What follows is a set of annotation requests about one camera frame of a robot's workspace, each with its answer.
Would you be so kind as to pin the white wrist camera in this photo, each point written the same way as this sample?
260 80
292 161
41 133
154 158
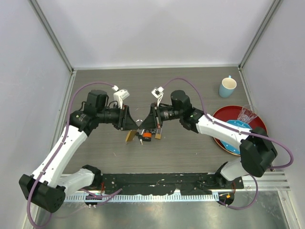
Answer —
120 95
158 94

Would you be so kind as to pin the white slotted cable duct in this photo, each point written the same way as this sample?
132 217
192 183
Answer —
175 197

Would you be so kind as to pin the red round tray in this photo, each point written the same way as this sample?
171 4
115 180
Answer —
230 114

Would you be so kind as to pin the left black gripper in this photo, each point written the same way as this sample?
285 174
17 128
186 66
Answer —
126 122

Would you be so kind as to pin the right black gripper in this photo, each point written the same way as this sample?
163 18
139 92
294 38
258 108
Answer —
154 120

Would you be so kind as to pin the light blue mug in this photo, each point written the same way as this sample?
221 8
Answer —
227 86

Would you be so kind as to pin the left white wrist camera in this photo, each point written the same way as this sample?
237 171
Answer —
120 95

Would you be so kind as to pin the clear drinking glass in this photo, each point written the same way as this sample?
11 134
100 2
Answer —
247 114

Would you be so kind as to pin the small brass padlock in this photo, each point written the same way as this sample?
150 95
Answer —
158 134

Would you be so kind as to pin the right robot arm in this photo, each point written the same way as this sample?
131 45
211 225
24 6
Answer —
256 150

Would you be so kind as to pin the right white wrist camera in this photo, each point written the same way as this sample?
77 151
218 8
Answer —
158 94

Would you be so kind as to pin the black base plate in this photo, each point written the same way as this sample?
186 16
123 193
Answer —
161 184

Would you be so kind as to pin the orange black padlock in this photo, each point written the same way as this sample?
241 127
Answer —
146 135

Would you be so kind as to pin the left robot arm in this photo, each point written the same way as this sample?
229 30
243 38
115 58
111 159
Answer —
45 187

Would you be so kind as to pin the large brass padlock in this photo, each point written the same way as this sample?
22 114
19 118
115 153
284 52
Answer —
131 135

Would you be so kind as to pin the blue dotted plate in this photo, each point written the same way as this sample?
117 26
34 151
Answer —
229 147

